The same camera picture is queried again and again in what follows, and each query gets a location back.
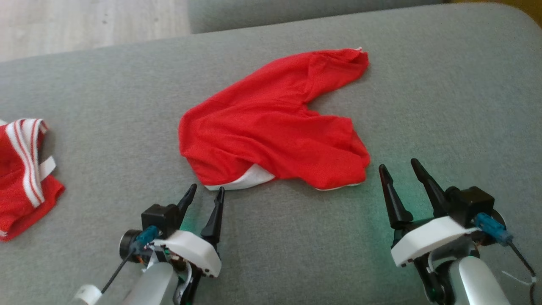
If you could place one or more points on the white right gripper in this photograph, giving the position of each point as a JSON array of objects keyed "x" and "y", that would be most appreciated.
[{"x": 427, "y": 237}]

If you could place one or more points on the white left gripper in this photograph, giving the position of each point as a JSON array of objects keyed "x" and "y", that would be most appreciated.
[{"x": 190, "y": 250}]

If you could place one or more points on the plain red shorts white lining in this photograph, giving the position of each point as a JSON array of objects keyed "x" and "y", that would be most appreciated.
[{"x": 262, "y": 127}]

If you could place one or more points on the red jersey with lettering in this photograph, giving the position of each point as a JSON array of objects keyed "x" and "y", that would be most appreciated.
[{"x": 17, "y": 199}]

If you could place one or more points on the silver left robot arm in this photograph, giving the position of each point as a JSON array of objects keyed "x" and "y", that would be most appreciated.
[{"x": 152, "y": 284}]

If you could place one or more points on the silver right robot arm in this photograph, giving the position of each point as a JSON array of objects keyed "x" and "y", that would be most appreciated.
[{"x": 478, "y": 284}]

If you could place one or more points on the large grey sofa seat cushion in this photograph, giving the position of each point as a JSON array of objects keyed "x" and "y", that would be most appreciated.
[{"x": 106, "y": 106}]

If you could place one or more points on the medium grey sofa seat cushion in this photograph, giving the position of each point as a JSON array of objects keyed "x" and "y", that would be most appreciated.
[{"x": 254, "y": 15}]

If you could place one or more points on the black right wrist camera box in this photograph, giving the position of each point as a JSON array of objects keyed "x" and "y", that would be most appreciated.
[{"x": 474, "y": 203}]

